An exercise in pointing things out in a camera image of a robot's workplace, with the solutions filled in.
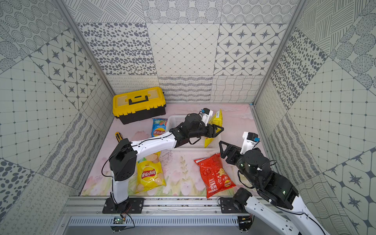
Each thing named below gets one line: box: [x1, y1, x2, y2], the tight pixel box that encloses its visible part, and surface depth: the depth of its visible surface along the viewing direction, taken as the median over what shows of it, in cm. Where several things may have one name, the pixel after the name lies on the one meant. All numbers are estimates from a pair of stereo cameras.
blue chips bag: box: [151, 117, 168, 138], surface depth 100 cm
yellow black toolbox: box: [112, 87, 166, 125], surface depth 102 cm
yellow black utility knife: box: [114, 131, 123, 143], surface depth 100 cm
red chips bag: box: [193, 152, 237, 199], surface depth 80 cm
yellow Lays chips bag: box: [135, 151, 167, 194], surface depth 80 cm
